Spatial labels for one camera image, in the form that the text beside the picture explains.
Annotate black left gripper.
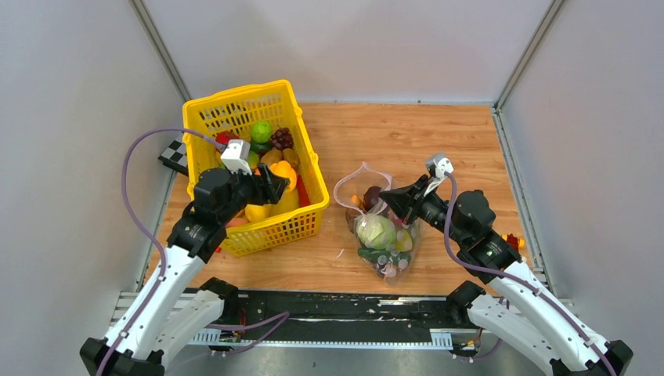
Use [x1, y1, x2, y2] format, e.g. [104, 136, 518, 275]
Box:
[219, 161, 290, 224]

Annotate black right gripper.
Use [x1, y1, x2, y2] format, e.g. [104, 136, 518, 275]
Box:
[378, 175, 467, 245]

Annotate yellow bell pepper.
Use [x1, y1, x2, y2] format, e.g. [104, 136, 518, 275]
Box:
[269, 160, 298, 193]

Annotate dark purple mangosteen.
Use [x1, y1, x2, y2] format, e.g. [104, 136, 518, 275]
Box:
[363, 186, 382, 212]

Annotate green white cabbage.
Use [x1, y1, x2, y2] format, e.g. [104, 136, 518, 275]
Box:
[355, 215, 397, 250]

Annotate clear zip top bag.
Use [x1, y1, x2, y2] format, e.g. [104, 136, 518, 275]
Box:
[333, 162, 422, 285]

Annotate yellow lemon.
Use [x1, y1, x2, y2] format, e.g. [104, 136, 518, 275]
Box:
[394, 229, 413, 252]

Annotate green bell pepper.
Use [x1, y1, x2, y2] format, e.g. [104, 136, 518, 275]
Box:
[357, 248, 412, 269]

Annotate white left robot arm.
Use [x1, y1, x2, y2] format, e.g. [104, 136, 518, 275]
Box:
[80, 164, 290, 375]

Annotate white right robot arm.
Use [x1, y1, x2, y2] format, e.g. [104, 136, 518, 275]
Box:
[380, 175, 633, 375]

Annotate yellow fruit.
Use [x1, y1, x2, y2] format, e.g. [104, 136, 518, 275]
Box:
[244, 204, 272, 222]

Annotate yellow green mango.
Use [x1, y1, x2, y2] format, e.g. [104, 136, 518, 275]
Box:
[247, 150, 260, 170]

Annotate brown pear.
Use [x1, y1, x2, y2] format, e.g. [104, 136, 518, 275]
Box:
[260, 148, 283, 167]

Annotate red chili pepper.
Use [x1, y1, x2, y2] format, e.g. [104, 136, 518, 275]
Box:
[296, 175, 311, 208]

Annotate brown kiwi potato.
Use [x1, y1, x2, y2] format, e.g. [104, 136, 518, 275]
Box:
[282, 148, 300, 170]

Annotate dark purple grapes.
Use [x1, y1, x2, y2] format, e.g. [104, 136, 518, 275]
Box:
[269, 128, 294, 151]

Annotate red tomato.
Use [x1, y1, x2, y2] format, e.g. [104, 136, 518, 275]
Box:
[215, 131, 240, 146]

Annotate yellow plastic basket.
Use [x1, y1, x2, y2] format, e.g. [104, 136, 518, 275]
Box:
[182, 80, 330, 256]

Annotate black white checkerboard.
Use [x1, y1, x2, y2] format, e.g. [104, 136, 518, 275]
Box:
[158, 134, 189, 176]

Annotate red toy piece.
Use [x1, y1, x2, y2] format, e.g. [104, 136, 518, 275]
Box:
[502, 233, 525, 251]

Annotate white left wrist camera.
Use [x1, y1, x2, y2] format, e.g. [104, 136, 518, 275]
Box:
[221, 139, 253, 175]

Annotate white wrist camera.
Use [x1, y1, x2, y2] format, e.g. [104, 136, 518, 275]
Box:
[221, 139, 253, 175]
[424, 153, 454, 196]

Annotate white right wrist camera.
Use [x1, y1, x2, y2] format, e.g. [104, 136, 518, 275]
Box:
[424, 153, 454, 196]

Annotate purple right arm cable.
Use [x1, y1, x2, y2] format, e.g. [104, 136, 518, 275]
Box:
[443, 172, 619, 376]

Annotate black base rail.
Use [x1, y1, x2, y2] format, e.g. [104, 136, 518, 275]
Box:
[215, 290, 481, 346]

